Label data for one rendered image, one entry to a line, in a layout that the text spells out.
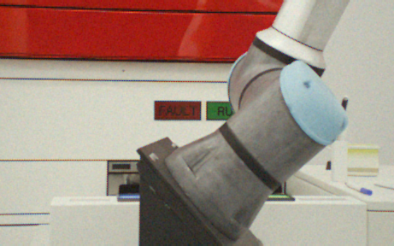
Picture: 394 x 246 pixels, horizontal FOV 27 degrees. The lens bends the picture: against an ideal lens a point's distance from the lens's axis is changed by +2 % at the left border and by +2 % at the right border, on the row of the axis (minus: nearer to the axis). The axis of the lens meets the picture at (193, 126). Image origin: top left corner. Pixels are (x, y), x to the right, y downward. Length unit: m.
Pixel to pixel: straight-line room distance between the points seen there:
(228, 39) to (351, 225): 0.69
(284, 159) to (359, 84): 2.62
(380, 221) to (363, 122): 2.21
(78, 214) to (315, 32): 0.51
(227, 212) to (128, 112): 0.98
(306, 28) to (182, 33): 0.82
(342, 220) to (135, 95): 0.74
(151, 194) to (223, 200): 0.09
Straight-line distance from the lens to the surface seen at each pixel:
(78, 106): 2.04
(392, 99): 3.75
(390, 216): 1.52
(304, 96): 1.08
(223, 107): 2.06
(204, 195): 1.08
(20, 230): 2.08
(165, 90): 2.04
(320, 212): 1.48
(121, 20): 1.99
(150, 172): 1.06
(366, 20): 3.72
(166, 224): 1.07
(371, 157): 1.89
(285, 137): 1.08
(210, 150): 1.10
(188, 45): 2.00
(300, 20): 1.21
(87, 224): 1.43
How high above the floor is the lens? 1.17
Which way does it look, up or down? 3 degrees down
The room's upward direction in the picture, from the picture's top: 1 degrees clockwise
